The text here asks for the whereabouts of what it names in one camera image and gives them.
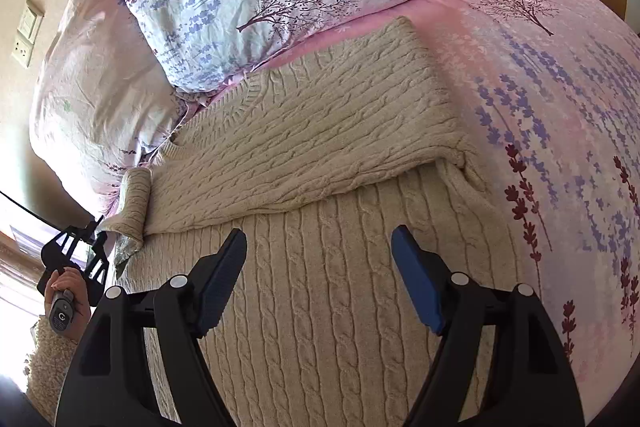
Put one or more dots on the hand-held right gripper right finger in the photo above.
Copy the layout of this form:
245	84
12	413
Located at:
419	283

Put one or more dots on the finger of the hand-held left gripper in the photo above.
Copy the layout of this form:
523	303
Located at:
80	232
98	264

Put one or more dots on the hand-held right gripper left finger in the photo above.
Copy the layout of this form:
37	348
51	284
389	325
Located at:
219	283

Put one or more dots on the person's left forearm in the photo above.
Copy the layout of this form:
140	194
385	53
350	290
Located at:
47	362

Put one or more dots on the person's left hand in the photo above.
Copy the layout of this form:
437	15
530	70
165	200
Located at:
77	307

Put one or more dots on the pink floral pillow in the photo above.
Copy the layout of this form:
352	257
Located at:
100	82

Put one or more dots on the pink floral bed sheet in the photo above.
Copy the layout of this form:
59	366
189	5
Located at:
550	107

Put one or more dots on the beige wall socket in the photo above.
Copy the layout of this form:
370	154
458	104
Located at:
23	49

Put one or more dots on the beige wall switch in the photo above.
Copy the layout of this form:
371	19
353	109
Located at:
31	19

